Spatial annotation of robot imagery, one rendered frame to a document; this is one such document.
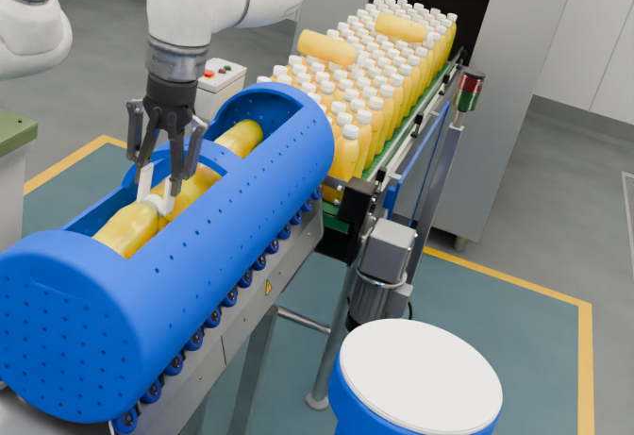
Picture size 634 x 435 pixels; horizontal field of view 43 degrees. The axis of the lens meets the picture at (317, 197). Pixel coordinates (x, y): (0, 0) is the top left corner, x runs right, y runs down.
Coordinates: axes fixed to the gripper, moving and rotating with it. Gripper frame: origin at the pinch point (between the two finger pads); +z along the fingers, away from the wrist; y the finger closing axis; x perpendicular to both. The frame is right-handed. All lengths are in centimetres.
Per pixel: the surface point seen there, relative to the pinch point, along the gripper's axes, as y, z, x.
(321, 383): 22, 111, 103
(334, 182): 14, 25, 74
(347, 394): 39.6, 20.1, -5.5
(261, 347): 10, 70, 58
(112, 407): 10.2, 19.7, -27.0
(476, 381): 58, 18, 7
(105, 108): -155, 122, 262
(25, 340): -4.7, 14.7, -26.6
